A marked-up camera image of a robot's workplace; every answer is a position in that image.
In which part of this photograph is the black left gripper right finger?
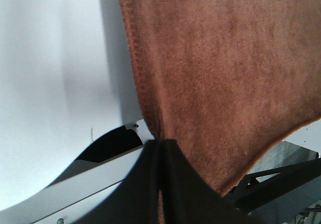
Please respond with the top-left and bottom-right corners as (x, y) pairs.
(160, 140), (261, 223)

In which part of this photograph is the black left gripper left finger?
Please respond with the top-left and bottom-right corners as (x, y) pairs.
(75, 141), (160, 223)

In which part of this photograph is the brown towel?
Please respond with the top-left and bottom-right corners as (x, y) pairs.
(116, 0), (321, 197)

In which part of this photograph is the black metal frame bar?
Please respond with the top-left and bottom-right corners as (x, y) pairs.
(224, 158), (320, 213)

